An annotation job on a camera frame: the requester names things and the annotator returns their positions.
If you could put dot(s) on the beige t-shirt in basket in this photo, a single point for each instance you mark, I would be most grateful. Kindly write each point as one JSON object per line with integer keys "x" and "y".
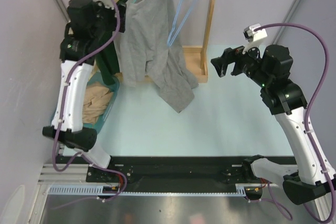
{"x": 96, "y": 100}

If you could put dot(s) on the teal plastic basket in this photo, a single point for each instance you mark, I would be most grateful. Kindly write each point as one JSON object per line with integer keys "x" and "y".
{"x": 72, "y": 113}

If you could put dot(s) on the blue wire hanger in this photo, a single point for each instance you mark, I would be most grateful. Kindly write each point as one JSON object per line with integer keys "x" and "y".
{"x": 173, "y": 34}

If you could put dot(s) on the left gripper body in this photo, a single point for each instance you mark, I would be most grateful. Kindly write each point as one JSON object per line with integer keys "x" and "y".
{"x": 108, "y": 14}

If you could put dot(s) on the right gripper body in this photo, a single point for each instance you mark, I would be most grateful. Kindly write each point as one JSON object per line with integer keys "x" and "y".
{"x": 247, "y": 63}

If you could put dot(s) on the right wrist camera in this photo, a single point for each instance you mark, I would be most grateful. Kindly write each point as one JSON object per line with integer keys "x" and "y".
{"x": 254, "y": 37}

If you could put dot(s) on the white cable duct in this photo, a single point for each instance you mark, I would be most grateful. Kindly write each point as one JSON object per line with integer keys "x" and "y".
{"x": 79, "y": 190}
{"x": 240, "y": 190}

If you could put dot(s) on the grey t-shirt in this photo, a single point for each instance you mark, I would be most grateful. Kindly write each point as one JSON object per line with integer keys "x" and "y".
{"x": 142, "y": 50}

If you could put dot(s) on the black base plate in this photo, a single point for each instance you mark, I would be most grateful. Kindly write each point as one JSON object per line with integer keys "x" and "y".
{"x": 177, "y": 175}

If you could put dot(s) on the left white cable duct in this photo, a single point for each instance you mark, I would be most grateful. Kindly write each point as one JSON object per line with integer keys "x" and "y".
{"x": 79, "y": 190}

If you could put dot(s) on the wooden clothes rack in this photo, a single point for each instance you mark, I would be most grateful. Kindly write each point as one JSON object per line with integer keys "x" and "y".
{"x": 195, "y": 56}

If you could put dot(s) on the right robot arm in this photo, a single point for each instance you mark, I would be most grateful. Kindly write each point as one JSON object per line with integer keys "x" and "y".
{"x": 286, "y": 102}

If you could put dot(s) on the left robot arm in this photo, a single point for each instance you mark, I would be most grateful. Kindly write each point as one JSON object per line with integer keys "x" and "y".
{"x": 88, "y": 41}

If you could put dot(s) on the right white cable duct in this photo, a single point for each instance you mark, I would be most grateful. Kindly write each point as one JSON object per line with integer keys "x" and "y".
{"x": 240, "y": 190}

